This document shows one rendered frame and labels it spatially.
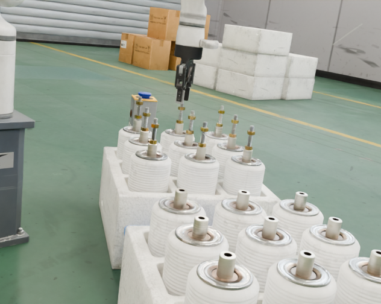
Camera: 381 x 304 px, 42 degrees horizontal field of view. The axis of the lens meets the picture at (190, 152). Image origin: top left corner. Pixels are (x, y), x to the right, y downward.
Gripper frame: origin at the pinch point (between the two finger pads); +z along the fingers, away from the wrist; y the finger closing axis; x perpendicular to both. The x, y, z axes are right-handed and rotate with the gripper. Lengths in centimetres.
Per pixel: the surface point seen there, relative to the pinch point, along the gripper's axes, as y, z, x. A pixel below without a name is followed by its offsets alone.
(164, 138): 3.3, 11.6, -2.9
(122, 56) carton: -382, 29, -148
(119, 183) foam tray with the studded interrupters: 29.1, 17.5, -6.3
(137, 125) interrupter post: 6.2, 8.6, -10.2
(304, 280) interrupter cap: 72, 10, 35
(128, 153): 19.8, 12.9, -7.8
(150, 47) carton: -350, 14, -110
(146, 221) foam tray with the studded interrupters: 33.7, 23.4, 2.5
